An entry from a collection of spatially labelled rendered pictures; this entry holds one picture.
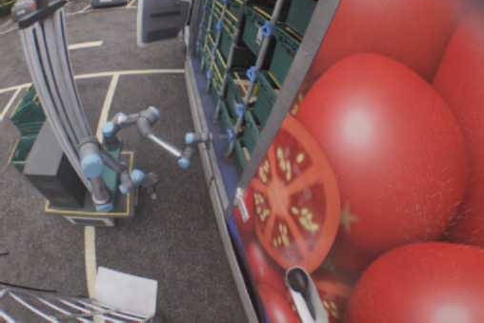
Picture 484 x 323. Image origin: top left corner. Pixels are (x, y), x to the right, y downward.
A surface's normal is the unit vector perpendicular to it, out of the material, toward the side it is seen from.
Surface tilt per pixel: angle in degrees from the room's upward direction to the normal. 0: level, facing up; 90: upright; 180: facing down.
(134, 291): 0
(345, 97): 90
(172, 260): 0
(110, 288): 0
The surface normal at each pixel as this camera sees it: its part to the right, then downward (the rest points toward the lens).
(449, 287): -0.92, 0.07
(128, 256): 0.25, -0.66
